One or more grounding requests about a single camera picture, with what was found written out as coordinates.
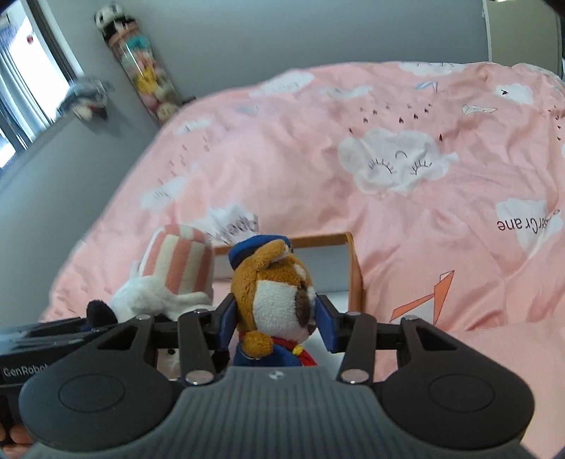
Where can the orange white storage box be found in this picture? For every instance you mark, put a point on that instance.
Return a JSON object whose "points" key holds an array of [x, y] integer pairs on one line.
{"points": [[331, 262]]}

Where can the grey plush on windowsill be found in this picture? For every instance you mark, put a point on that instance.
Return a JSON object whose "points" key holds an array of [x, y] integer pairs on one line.
{"points": [[86, 98]]}

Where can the panda plush on tube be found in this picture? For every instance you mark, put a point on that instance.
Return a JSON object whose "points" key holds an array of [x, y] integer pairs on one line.
{"points": [[111, 19]]}

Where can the brown dog plush blue cap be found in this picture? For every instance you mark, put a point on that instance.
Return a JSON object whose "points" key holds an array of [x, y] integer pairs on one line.
{"points": [[276, 303]]}

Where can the window frame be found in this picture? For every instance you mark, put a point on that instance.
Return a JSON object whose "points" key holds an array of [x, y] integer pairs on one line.
{"points": [[32, 83]]}

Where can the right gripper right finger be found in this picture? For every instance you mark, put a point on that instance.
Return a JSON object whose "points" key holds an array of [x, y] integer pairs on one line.
{"points": [[332, 325]]}

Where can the white cat plush striped hat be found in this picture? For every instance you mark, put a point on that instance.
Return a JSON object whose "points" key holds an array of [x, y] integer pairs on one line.
{"points": [[174, 276]]}

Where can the pink cloud print duvet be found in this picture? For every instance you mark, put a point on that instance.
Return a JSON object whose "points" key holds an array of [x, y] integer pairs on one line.
{"points": [[449, 177]]}

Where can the clear tube of plush toys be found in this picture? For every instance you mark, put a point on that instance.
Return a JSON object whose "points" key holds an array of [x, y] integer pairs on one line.
{"points": [[146, 74]]}

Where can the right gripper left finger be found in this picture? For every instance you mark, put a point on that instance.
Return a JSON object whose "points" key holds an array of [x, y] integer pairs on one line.
{"points": [[228, 320]]}

